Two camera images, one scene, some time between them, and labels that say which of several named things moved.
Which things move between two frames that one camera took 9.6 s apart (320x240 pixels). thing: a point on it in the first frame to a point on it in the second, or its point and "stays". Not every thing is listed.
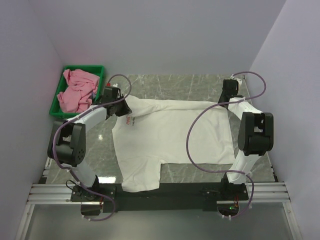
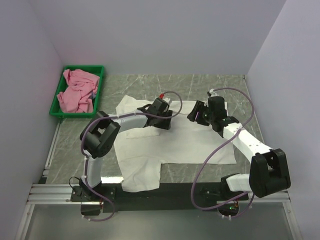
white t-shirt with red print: [155, 133] stays
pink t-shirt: [81, 87] stays
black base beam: [193, 197] stays
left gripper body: [121, 108] to [162, 123]
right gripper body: [222, 95] to [204, 117]
